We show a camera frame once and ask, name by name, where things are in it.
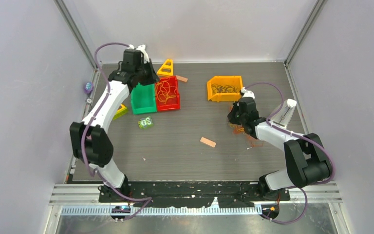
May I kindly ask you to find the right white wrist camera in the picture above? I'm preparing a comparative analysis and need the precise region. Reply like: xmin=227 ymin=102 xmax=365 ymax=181
xmin=240 ymin=87 xmax=255 ymax=99

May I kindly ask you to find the yellow triangle block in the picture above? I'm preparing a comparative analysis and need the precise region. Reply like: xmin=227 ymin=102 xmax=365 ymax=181
xmin=112 ymin=104 xmax=128 ymax=120
xmin=156 ymin=59 xmax=174 ymax=77

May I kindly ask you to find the green plastic bin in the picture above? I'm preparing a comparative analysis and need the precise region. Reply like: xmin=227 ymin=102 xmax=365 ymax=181
xmin=131 ymin=84 xmax=157 ymax=115

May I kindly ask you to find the tan wooden block far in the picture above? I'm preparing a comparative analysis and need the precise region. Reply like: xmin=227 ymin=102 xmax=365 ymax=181
xmin=176 ymin=75 xmax=188 ymax=82

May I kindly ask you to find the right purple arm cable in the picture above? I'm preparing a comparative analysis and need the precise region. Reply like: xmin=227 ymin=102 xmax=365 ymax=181
xmin=245 ymin=81 xmax=336 ymax=225

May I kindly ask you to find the orange plastic bin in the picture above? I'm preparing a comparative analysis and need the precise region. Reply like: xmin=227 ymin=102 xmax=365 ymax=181
xmin=206 ymin=76 xmax=243 ymax=102

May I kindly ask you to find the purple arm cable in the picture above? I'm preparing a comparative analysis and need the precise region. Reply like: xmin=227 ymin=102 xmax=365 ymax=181
xmin=245 ymin=81 xmax=336 ymax=225
xmin=80 ymin=42 xmax=154 ymax=222

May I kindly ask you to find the orange string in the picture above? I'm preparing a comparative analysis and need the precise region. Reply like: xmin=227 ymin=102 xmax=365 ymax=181
xmin=227 ymin=121 xmax=265 ymax=149

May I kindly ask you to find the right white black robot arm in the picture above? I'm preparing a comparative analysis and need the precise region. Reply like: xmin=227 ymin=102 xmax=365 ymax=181
xmin=227 ymin=97 xmax=333 ymax=200

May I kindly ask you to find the tan wooden block near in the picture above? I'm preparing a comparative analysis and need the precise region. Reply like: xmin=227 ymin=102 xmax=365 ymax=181
xmin=200 ymin=137 xmax=217 ymax=148

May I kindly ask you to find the purple toy block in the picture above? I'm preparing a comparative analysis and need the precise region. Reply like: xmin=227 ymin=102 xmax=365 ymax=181
xmin=84 ymin=81 xmax=94 ymax=95

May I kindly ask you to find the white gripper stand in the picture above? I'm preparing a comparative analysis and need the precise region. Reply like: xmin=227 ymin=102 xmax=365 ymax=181
xmin=270 ymin=98 xmax=297 ymax=129

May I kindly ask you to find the red plastic bin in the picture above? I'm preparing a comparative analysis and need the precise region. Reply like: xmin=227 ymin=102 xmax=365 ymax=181
xmin=155 ymin=76 xmax=181 ymax=112

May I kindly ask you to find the tan wooden block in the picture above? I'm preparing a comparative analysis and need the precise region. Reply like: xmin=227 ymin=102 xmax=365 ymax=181
xmin=176 ymin=75 xmax=188 ymax=82
xmin=200 ymin=137 xmax=217 ymax=148

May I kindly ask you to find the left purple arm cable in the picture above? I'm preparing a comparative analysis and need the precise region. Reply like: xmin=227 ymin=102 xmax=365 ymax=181
xmin=80 ymin=42 xmax=154 ymax=222

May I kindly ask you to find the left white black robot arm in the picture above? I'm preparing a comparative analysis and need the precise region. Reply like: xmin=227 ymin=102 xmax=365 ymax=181
xmin=69 ymin=44 xmax=159 ymax=202

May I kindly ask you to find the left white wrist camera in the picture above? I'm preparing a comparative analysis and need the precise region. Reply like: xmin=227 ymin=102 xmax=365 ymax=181
xmin=128 ymin=44 xmax=150 ymax=64

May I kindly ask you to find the yellow triangle block near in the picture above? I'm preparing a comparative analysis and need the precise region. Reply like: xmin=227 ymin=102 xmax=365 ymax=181
xmin=112 ymin=104 xmax=128 ymax=120

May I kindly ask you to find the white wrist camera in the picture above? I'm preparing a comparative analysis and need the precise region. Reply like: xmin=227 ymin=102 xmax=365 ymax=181
xmin=128 ymin=44 xmax=150 ymax=64
xmin=240 ymin=87 xmax=255 ymax=99

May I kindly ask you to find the green owl toy block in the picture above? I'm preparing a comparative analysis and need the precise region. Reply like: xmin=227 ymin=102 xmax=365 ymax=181
xmin=138 ymin=116 xmax=153 ymax=129

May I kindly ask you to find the yellow triangle block far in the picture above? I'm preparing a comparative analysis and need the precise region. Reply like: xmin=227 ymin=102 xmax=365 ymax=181
xmin=156 ymin=59 xmax=174 ymax=77

